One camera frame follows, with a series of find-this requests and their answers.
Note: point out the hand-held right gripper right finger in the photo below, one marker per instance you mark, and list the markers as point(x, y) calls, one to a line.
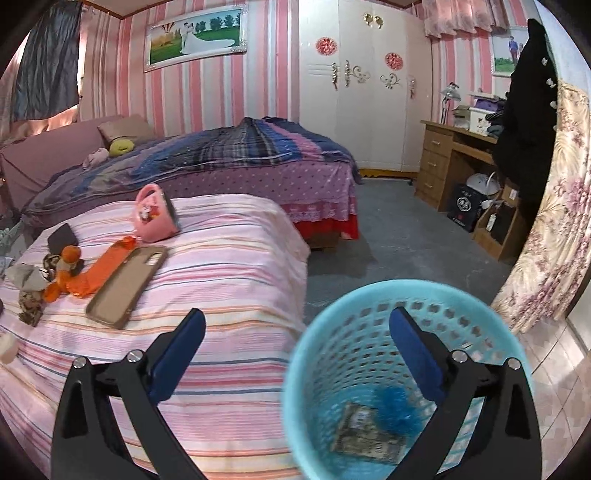
point(415, 350)

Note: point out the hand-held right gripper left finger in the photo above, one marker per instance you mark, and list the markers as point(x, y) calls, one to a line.
point(180, 355)

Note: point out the blue plastic perforated basket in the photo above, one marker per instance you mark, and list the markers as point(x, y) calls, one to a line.
point(323, 332)

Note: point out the orange cloth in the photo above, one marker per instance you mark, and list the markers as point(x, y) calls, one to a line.
point(99, 270)

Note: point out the brown falling cloth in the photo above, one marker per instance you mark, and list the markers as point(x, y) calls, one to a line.
point(30, 308)

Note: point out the grey cloth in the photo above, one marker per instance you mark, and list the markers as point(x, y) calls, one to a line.
point(27, 277)

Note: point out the blue fluffy item in basket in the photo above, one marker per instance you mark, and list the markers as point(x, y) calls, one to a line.
point(392, 406)

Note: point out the beige phone case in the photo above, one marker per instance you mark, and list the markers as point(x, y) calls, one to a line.
point(120, 290)

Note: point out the patterned cloth in basket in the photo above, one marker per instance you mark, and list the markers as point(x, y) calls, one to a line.
point(364, 434)

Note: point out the striped pink bed cover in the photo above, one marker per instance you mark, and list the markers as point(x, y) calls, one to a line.
point(231, 258)

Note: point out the pink small handbag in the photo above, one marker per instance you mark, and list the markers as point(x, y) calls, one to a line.
point(152, 221)

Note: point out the black printed box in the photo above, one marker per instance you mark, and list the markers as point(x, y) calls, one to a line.
point(464, 207)

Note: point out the small brown patterned wrapper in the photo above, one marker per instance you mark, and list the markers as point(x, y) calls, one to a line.
point(50, 266)

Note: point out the white small item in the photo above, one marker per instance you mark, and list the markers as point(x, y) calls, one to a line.
point(7, 348)

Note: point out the bed with purple dotted sheet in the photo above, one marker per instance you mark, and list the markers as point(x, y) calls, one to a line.
point(277, 189)

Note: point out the floral door curtain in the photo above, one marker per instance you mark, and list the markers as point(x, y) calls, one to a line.
point(558, 221)

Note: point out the wooden desk with drawers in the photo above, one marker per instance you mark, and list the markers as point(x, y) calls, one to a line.
point(436, 157)

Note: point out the blue plaid blanket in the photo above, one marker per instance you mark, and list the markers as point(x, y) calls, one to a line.
point(231, 147)

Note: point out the pink plush toy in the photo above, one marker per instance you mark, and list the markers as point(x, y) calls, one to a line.
point(96, 158)

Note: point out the yellow plush toy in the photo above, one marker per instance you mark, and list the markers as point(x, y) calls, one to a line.
point(121, 146)

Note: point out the beige pillow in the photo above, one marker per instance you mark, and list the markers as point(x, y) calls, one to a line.
point(127, 129)

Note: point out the white box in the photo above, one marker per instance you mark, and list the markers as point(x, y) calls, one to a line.
point(475, 120)

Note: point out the white wardrobe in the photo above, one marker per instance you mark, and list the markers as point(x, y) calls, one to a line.
point(364, 115)

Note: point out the black hanging coat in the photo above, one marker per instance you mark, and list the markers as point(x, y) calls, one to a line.
point(526, 129)

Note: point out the silver desk lamp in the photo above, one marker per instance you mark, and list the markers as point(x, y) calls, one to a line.
point(450, 94)

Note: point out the red round paper decoration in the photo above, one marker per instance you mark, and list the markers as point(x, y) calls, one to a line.
point(394, 60)
point(326, 46)

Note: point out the large framed wedding photo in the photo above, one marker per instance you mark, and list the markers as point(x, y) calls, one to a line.
point(198, 37)

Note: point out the dark grey curtain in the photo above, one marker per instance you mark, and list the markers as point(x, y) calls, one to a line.
point(46, 60)

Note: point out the pink window valance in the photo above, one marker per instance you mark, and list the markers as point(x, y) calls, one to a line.
point(461, 16)

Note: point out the small framed wall photo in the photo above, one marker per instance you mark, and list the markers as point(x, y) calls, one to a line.
point(505, 53)

